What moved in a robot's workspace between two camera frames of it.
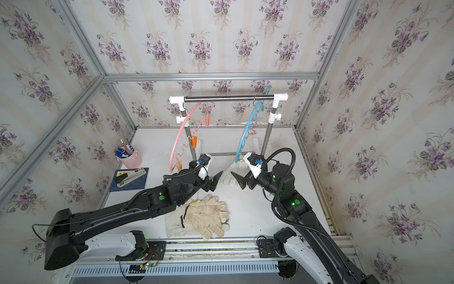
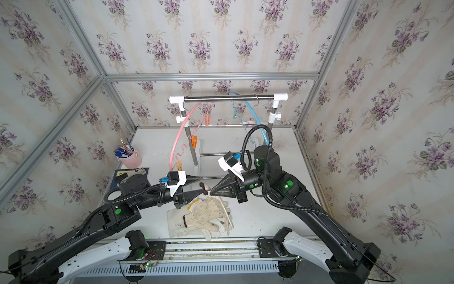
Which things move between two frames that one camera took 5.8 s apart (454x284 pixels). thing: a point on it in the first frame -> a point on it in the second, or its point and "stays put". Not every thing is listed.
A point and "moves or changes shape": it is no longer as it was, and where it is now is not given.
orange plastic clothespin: x=194 y=141 stays put
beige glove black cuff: x=205 y=215 moves or changes shape
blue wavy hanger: x=250 y=125 moves or changes shape
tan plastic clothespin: x=179 y=165 stays put
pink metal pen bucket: x=133 y=161 stays put
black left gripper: x=209 y=185 -> x=185 y=199
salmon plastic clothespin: x=207 y=119 stays put
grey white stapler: x=123 y=177 stays put
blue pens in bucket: x=127 y=150 stays put
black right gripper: x=252 y=181 -> x=239 y=187
